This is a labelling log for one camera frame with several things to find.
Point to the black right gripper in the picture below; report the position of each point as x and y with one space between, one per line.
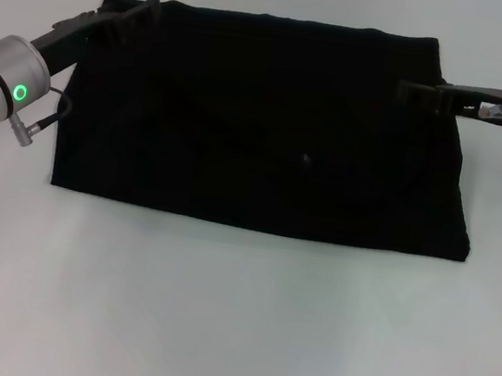
459 100

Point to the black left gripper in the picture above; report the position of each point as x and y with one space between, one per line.
71 38

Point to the black shirt with FREE print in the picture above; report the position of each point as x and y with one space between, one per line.
264 129

